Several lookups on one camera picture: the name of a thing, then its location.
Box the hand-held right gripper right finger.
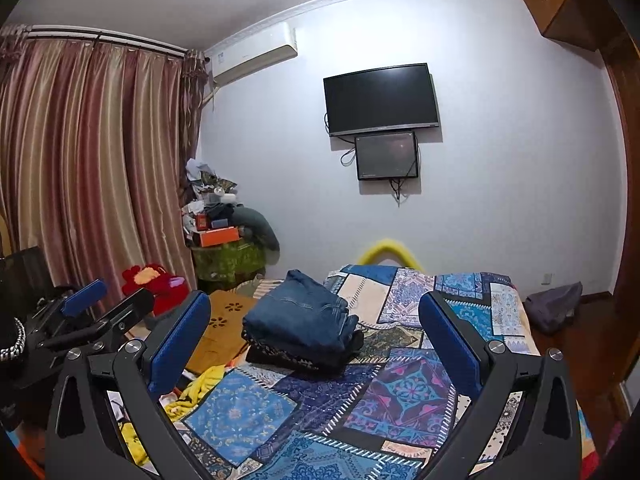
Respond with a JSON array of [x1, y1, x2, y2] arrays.
[[417, 290, 583, 480]]

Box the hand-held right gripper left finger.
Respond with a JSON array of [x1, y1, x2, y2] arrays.
[[45, 290, 236, 480]]

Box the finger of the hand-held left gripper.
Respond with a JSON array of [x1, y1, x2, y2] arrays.
[[75, 287, 156, 356], [60, 280, 108, 321]]

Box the blue jeans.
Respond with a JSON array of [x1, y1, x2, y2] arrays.
[[242, 269, 361, 368]]

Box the red plush toy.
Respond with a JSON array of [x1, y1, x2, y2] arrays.
[[121, 261, 190, 317]]

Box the brown mat with flower cutouts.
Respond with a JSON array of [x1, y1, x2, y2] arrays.
[[185, 290, 258, 376]]

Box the yellow cloth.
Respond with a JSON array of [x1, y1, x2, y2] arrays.
[[120, 365, 228, 466]]

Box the patchwork blanket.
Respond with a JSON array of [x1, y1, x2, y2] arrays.
[[120, 265, 598, 480]]

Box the green covered cabinet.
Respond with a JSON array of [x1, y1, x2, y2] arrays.
[[191, 242, 268, 293]]

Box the black cloth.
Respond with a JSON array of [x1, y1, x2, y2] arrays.
[[245, 330, 365, 373]]

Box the grey bag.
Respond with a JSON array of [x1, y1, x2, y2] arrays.
[[522, 281, 583, 337]]

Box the orange box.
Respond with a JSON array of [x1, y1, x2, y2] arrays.
[[197, 226, 242, 248]]

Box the pink striped curtain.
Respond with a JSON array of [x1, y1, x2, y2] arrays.
[[0, 25, 211, 311]]

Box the pile of assorted clutter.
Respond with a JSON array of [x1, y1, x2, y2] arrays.
[[181, 157, 241, 241]]

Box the curtain rod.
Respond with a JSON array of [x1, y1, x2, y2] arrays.
[[25, 30, 206, 57]]

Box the white air conditioner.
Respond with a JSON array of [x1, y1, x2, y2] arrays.
[[204, 21, 299, 86]]

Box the small black wall monitor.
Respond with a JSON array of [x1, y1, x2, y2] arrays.
[[355, 131, 420, 181]]

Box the wooden door frame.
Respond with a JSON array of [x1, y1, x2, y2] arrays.
[[600, 35, 640, 421]]

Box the black wall television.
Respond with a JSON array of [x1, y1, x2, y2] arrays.
[[322, 62, 441, 137]]

